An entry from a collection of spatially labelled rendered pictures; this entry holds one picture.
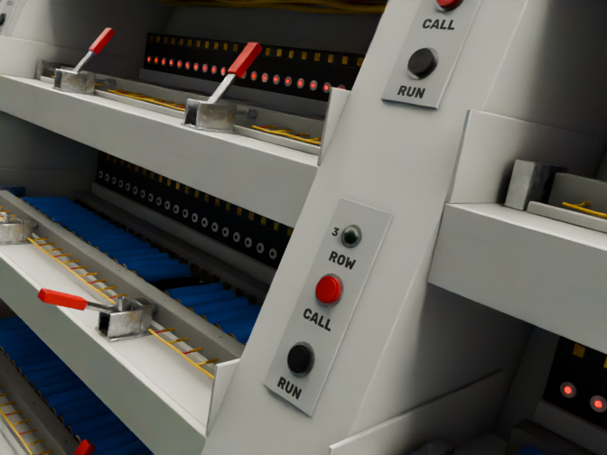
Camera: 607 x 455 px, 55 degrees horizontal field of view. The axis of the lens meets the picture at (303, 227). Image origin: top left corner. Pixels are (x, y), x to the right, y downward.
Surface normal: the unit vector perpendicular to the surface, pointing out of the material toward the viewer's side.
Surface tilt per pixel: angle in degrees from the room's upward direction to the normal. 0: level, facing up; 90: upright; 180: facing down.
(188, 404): 18
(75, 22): 90
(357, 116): 90
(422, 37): 90
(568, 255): 108
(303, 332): 90
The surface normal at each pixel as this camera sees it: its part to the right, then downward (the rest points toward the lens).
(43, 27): 0.69, 0.27
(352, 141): -0.61, -0.27
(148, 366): 0.18, -0.96
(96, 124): -0.70, 0.04
